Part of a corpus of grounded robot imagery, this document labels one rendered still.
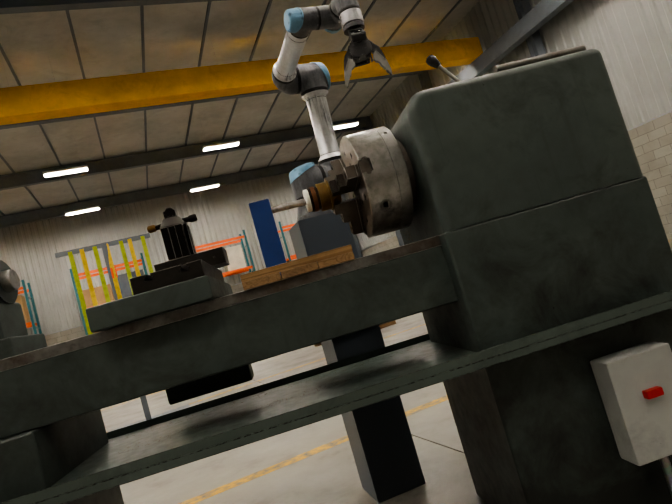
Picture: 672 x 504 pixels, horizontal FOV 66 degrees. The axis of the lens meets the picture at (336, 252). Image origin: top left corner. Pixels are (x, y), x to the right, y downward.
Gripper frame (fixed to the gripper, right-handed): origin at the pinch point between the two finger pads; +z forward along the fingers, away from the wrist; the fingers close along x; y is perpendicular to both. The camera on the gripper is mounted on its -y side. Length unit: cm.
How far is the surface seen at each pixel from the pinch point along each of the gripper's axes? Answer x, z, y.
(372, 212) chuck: 11.8, 43.6, -21.2
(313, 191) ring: 26.4, 32.2, -14.5
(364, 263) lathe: 18, 57, -27
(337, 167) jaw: 17.6, 25.2, -4.9
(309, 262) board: 32, 53, -30
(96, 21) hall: 409, -601, 872
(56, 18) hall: 468, -600, 825
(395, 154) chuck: 1.4, 30.0, -22.7
